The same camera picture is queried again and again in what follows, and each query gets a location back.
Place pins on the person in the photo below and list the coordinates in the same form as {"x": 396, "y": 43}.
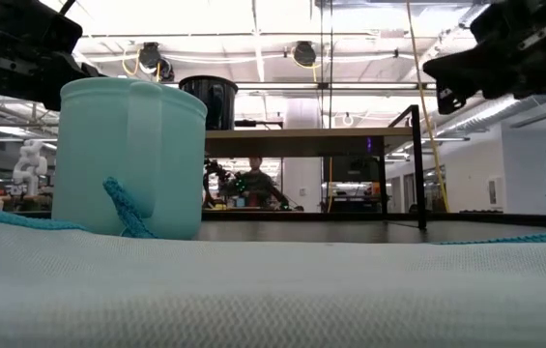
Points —
{"x": 255, "y": 186}

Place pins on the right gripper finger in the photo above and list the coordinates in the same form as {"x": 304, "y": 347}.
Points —
{"x": 456, "y": 65}
{"x": 456, "y": 92}

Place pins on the teal plastic mug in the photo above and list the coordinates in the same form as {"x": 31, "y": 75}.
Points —
{"x": 89, "y": 154}

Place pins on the wooden shelf with black legs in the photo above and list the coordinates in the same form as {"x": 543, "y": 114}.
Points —
{"x": 301, "y": 142}

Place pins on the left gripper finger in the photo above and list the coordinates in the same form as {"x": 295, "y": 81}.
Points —
{"x": 84, "y": 71}

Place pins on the grey ventilation duct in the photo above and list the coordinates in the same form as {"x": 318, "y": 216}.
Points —
{"x": 490, "y": 118}

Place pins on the dark blue enamel mug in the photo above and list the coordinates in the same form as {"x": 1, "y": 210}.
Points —
{"x": 209, "y": 104}

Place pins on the folded teal cloth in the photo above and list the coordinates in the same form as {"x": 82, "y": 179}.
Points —
{"x": 272, "y": 290}

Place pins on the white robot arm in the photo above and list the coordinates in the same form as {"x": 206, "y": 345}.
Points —
{"x": 31, "y": 164}

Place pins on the dark monitor screen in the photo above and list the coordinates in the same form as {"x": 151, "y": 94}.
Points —
{"x": 350, "y": 169}

